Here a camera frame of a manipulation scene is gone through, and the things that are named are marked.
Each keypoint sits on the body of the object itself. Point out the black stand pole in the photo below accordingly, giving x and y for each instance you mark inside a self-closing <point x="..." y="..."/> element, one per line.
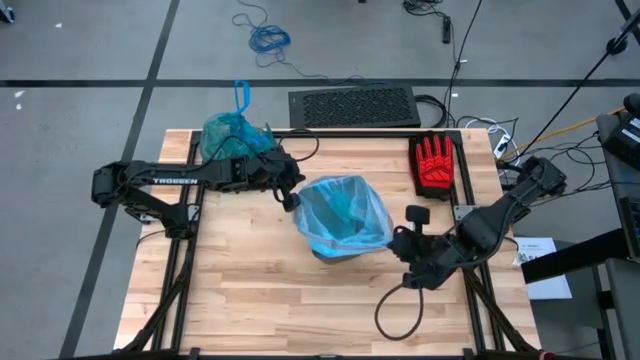
<point x="616" y="46"/>

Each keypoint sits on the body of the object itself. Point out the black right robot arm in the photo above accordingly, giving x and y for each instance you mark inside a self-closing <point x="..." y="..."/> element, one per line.
<point x="505" y="215"/>

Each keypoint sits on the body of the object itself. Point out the white paper sheet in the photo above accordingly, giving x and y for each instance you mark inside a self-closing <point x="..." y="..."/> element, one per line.
<point x="542" y="249"/>

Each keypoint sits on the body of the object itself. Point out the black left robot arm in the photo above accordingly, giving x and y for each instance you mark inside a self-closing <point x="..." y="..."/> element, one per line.
<point x="165" y="181"/>

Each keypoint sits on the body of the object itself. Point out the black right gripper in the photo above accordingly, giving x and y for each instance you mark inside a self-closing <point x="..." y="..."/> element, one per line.
<point x="427" y="252"/>

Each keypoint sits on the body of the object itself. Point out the black keyboard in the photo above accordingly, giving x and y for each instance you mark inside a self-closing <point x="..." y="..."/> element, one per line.
<point x="355" y="107"/>

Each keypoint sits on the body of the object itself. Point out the black equipment cart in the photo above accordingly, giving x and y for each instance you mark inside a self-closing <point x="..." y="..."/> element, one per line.
<point x="625" y="137"/>

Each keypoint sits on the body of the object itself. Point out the teal plastic trash bag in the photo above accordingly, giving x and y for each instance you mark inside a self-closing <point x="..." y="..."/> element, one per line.
<point x="230" y="137"/>

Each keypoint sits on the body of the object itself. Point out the light blue plastic bags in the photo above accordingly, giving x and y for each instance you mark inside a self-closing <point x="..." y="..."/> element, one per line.
<point x="342" y="215"/>

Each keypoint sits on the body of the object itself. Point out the red and black work glove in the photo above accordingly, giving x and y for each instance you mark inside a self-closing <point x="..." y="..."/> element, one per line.
<point x="432" y="162"/>

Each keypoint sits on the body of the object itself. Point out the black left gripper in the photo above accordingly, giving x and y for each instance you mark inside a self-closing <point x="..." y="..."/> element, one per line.
<point x="267" y="170"/>

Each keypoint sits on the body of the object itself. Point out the black power strip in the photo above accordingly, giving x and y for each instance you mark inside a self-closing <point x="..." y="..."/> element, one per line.
<point x="446" y="31"/>

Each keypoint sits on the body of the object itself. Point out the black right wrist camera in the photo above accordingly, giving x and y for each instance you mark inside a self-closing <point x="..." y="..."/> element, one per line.
<point x="418" y="216"/>

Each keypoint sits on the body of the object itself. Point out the black cart crossbar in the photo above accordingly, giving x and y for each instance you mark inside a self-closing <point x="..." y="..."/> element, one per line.
<point x="575" y="257"/>

